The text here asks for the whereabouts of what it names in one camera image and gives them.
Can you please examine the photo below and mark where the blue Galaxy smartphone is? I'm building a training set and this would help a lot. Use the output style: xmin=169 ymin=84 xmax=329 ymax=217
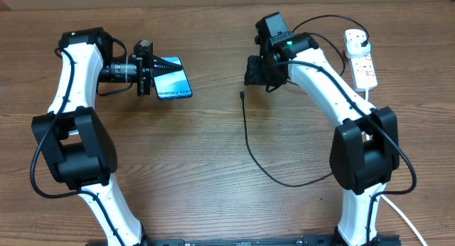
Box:
xmin=153 ymin=63 xmax=193 ymax=101

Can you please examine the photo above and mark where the black USB charging cable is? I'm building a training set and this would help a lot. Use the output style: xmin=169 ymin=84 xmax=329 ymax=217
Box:
xmin=239 ymin=14 xmax=370 ymax=188

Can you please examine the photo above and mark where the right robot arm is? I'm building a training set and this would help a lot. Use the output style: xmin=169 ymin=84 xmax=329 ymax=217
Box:
xmin=244 ymin=12 xmax=400 ymax=245

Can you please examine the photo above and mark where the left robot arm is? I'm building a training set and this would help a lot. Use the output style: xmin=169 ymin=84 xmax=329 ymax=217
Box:
xmin=30 ymin=27 xmax=187 ymax=245

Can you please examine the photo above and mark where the white power strip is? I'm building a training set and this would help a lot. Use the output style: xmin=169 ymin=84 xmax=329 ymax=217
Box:
xmin=343 ymin=28 xmax=378 ymax=92

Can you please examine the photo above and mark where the white wall charger plug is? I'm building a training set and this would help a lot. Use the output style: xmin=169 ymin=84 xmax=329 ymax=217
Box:
xmin=345 ymin=41 xmax=371 ymax=59

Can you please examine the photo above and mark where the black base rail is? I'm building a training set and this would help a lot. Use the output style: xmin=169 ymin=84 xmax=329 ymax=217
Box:
xmin=85 ymin=234 xmax=402 ymax=246

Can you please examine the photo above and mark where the white power strip cord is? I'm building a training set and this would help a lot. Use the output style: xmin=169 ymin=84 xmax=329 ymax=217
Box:
xmin=363 ymin=90 xmax=429 ymax=246

